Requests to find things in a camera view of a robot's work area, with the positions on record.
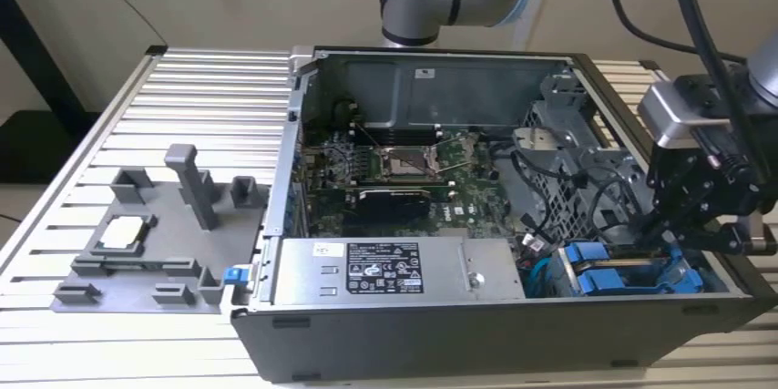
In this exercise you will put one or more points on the silver metal bracket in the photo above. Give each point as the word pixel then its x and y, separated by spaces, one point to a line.
pixel 538 138

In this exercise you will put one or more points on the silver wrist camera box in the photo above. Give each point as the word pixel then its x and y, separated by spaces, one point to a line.
pixel 665 115

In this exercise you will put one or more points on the silver power supply unit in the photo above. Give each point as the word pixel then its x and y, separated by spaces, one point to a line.
pixel 305 270

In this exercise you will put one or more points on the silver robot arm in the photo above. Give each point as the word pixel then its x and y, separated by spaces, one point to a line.
pixel 420 6

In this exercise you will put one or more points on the green motherboard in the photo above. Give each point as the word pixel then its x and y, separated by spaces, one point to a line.
pixel 481 207

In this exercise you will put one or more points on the CPU socket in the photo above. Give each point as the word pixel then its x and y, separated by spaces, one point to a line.
pixel 405 163

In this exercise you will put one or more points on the thin locking lever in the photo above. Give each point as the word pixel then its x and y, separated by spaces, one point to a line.
pixel 369 137

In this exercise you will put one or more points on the black graphics card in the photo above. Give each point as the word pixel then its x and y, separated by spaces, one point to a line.
pixel 392 207

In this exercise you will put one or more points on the dark grey fan shroud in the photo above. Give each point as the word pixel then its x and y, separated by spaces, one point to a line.
pixel 389 93

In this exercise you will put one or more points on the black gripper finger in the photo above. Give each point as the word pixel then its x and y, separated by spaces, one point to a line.
pixel 672 211
pixel 736 225

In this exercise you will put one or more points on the dark grey PC case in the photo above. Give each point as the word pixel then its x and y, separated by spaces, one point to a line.
pixel 426 343

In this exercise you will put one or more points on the metal disk bay cage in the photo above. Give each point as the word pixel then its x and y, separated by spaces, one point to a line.
pixel 560 197

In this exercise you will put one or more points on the black RAM slots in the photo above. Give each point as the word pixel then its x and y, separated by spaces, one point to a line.
pixel 401 136

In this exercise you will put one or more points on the blue case latch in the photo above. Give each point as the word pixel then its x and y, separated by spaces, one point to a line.
pixel 233 276

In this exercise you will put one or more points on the silver CPU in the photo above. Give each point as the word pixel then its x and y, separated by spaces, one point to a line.
pixel 123 230

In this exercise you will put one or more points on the grey parts rack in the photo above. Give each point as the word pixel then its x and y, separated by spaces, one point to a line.
pixel 165 243

